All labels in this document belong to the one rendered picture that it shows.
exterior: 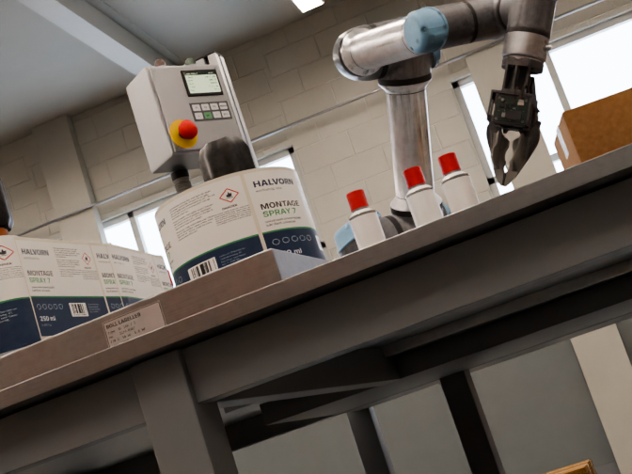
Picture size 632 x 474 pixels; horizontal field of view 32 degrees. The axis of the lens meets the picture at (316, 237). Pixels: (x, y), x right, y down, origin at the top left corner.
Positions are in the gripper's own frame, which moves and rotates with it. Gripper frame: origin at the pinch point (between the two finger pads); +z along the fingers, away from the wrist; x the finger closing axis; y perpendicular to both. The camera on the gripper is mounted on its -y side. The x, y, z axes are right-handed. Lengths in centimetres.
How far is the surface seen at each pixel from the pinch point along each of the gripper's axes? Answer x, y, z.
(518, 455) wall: -62, -539, 115
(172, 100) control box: -67, -1, -6
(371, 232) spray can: -20.9, 3.1, 12.9
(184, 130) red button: -61, 1, -1
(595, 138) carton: 11.8, -17.8, -11.8
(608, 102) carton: 12.7, -18.7, -19.0
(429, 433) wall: -122, -535, 113
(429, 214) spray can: -11.2, 3.2, 8.2
